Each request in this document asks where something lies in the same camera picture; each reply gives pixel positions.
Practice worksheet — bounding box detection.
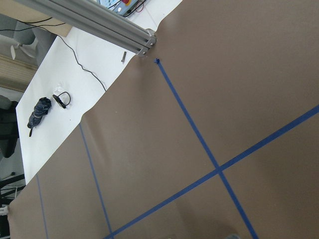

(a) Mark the folded dark blue umbrella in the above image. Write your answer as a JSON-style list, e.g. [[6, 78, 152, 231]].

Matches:
[[27, 97, 52, 137]]

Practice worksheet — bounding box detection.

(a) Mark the black office chair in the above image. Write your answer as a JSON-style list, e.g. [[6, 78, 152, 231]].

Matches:
[[0, 95, 19, 158]]

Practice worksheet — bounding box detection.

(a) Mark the grey office chair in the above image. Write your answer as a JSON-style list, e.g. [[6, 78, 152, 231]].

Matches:
[[0, 14, 56, 65]]

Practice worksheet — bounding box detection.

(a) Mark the metal bolt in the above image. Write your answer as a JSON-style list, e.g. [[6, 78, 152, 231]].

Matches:
[[121, 51, 127, 63]]

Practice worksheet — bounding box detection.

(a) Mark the aluminium frame post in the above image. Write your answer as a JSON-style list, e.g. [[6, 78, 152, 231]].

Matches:
[[18, 0, 157, 56]]

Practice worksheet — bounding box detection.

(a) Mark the blue teach pendant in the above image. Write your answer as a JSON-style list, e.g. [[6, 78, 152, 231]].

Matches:
[[96, 0, 146, 17]]

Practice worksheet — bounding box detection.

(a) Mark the black cable on table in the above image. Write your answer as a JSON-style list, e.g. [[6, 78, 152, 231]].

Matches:
[[57, 36, 108, 92]]

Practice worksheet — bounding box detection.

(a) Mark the black strap loop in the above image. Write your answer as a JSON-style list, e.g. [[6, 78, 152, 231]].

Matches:
[[52, 91, 71, 109]]

